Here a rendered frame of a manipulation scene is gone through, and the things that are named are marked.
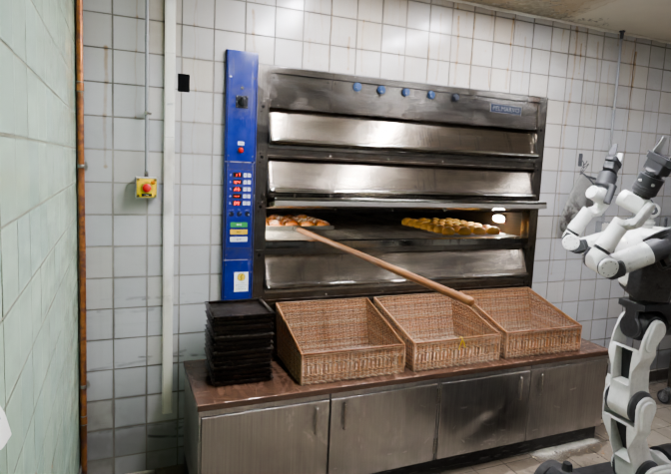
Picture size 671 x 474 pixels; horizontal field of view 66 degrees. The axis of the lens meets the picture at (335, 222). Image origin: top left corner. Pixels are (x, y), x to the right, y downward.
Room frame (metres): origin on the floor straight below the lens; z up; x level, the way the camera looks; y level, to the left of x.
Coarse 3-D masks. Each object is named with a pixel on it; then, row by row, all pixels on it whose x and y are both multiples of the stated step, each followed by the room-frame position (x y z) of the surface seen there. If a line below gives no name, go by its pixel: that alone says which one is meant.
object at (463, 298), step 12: (300, 228) 3.17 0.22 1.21; (324, 240) 2.78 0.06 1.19; (348, 252) 2.49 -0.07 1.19; (360, 252) 2.38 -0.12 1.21; (384, 264) 2.15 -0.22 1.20; (408, 276) 1.97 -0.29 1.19; (420, 276) 1.92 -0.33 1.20; (432, 288) 1.82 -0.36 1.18; (444, 288) 1.76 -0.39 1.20; (468, 300) 1.64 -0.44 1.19
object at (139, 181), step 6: (138, 180) 2.42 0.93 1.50; (144, 180) 2.43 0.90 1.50; (150, 180) 2.44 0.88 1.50; (156, 180) 2.45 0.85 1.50; (138, 186) 2.42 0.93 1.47; (156, 186) 2.45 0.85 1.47; (138, 192) 2.42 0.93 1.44; (144, 192) 2.43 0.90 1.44; (150, 192) 2.44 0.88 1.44; (156, 192) 2.45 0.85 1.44; (138, 198) 2.43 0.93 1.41; (144, 198) 2.44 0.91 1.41; (150, 198) 2.45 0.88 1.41; (156, 198) 2.46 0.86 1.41
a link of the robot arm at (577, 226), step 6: (576, 216) 2.57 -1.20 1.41; (582, 216) 2.54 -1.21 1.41; (588, 216) 2.53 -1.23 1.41; (576, 222) 2.55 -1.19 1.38; (582, 222) 2.54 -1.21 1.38; (588, 222) 2.54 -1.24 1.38; (570, 228) 2.56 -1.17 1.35; (576, 228) 2.54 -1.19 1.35; (582, 228) 2.54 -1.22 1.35; (564, 234) 2.57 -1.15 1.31; (570, 234) 2.53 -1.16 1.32; (576, 234) 2.55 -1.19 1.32
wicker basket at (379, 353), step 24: (288, 312) 2.75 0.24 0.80; (312, 312) 2.79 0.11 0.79; (336, 312) 2.85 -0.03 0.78; (360, 312) 2.91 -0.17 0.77; (288, 336) 2.52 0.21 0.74; (312, 336) 2.76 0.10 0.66; (336, 336) 2.82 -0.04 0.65; (360, 336) 2.87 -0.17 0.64; (384, 336) 2.71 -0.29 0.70; (288, 360) 2.50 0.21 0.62; (312, 360) 2.33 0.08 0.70; (336, 360) 2.37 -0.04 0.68; (360, 360) 2.63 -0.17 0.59; (384, 360) 2.47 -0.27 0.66
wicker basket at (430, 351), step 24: (384, 312) 2.83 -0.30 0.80; (408, 312) 3.02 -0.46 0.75; (432, 312) 3.08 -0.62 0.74; (456, 312) 3.10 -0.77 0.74; (408, 336) 2.59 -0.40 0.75; (432, 336) 3.04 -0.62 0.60; (456, 336) 3.09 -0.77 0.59; (480, 336) 2.69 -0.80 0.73; (408, 360) 2.58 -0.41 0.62; (432, 360) 2.58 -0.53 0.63; (456, 360) 2.64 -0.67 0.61; (480, 360) 2.70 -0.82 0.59
